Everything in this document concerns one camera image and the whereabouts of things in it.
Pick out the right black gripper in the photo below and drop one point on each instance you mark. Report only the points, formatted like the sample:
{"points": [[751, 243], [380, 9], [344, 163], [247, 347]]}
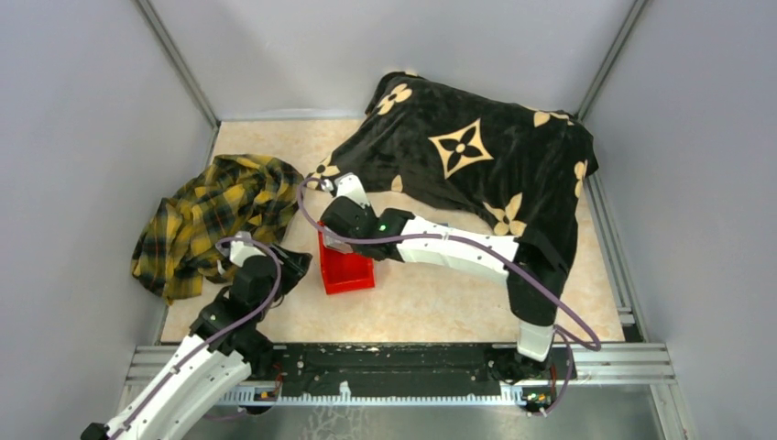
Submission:
{"points": [[367, 208]]}

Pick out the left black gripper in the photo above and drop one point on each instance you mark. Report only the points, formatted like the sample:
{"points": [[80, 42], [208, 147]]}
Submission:
{"points": [[293, 268]]}

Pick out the red plastic bin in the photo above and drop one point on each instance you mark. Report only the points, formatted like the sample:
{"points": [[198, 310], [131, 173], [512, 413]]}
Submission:
{"points": [[344, 272]]}

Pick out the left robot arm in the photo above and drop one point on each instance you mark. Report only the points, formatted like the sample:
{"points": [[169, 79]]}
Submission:
{"points": [[222, 349]]}

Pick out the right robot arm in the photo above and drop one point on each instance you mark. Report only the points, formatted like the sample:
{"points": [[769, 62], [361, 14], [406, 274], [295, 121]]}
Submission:
{"points": [[461, 249]]}

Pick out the yellow plaid shirt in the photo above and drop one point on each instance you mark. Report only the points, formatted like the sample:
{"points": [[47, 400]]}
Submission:
{"points": [[175, 252]]}

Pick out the black floral blanket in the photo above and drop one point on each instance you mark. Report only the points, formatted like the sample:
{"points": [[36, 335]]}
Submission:
{"points": [[519, 169]]}

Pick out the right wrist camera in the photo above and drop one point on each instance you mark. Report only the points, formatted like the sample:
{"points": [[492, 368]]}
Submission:
{"points": [[348, 186]]}

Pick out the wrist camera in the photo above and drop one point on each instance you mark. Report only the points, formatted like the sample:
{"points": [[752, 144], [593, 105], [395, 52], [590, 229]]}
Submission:
{"points": [[238, 248], [348, 186]]}

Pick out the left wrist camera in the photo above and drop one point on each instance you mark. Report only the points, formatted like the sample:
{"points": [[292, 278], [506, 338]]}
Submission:
{"points": [[238, 248]]}

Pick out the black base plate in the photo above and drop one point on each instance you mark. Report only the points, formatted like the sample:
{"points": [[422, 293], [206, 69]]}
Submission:
{"points": [[402, 370]]}

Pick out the aluminium front rail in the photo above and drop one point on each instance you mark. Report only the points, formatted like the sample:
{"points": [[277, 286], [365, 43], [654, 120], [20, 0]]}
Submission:
{"points": [[614, 364]]}

